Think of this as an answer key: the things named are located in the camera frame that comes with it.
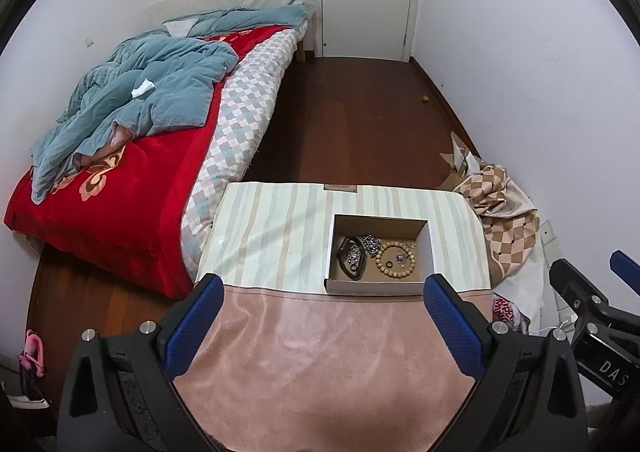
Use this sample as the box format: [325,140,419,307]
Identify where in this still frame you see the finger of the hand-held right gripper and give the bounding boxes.
[549,258,610,320]
[609,250,640,298]

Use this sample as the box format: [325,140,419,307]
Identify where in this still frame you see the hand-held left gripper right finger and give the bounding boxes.
[424,273,590,452]

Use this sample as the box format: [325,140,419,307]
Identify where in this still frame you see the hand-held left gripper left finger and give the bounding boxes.
[56,273,225,452]

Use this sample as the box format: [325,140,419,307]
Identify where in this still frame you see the wooden bead bracelet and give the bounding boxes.
[375,241,419,279]

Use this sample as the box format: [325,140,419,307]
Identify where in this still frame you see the white cardboard box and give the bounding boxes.
[324,214,440,296]

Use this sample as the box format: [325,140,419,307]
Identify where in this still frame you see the black smart band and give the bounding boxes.
[337,235,368,280]

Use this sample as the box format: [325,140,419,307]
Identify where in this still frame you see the white power strip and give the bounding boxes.
[537,218,576,328]

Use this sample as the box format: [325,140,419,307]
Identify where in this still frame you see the red patterned bag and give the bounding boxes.
[492,297,526,329]

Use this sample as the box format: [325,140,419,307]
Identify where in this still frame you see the brown checkered cloth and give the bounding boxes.
[459,163,541,278]

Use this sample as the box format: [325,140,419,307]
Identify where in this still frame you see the bed with red blanket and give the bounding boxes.
[4,27,301,300]

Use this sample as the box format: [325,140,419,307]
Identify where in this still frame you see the pink plastic item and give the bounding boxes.
[18,330,46,378]

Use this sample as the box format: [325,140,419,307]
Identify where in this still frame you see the cardboard scraps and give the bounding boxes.
[440,132,481,188]

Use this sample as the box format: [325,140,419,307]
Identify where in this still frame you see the checkered bed sheet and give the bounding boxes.
[180,29,306,283]

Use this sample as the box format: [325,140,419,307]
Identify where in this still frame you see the blue-grey quilt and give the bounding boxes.
[30,5,309,205]

